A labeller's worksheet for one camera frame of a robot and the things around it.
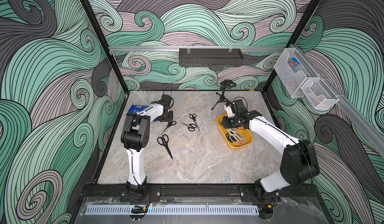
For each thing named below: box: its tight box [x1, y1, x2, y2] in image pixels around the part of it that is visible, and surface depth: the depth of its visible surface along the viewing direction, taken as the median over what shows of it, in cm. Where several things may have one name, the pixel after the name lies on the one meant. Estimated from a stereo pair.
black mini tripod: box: [211, 79, 237, 111], surface depth 92 cm
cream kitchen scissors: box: [226, 128, 244, 143], surface depth 92 cm
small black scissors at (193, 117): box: [188, 113, 201, 132], surface depth 106 cm
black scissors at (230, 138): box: [226, 133, 238, 143], surface depth 92 cm
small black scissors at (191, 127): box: [180, 122, 197, 132], surface depth 100 cm
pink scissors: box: [238, 136, 249, 146], surface depth 92 cm
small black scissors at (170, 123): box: [160, 120, 177, 135], surface depth 103 cm
